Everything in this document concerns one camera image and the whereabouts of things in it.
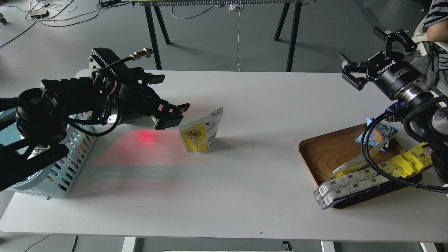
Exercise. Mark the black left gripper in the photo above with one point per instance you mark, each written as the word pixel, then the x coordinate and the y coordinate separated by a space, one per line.
pixel 144 101

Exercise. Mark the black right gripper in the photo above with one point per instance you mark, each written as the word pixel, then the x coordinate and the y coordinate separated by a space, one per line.
pixel 388 70

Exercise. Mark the yellow chickpea snack pouch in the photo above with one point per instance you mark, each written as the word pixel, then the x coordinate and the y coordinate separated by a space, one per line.
pixel 198 136

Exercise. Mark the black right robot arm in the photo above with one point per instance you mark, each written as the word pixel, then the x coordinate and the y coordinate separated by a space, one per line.
pixel 418 110

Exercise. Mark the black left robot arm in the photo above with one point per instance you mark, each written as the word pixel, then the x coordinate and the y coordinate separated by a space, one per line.
pixel 112 95

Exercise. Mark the blue snack packet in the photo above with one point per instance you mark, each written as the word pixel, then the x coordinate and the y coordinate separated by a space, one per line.
pixel 380 133

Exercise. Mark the yellow cartoon snack bag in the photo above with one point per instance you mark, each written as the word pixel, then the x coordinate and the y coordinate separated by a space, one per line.
pixel 414 160

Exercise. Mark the yellow white snack pouch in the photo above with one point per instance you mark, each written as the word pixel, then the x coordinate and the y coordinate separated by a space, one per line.
pixel 356 163

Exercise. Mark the light blue plastic basket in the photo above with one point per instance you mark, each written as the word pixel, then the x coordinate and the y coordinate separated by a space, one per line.
pixel 57 180

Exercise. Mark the white boxed snack pack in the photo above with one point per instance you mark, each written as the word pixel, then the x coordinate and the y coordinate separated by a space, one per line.
pixel 346 188

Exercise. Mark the seated person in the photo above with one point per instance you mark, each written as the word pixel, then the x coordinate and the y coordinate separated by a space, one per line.
pixel 431 39

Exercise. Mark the black table trestle legs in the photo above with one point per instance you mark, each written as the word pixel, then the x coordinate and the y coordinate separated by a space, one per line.
pixel 260 37

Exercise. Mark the brown wooden tray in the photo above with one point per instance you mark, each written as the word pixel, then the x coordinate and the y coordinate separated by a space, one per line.
pixel 323 154

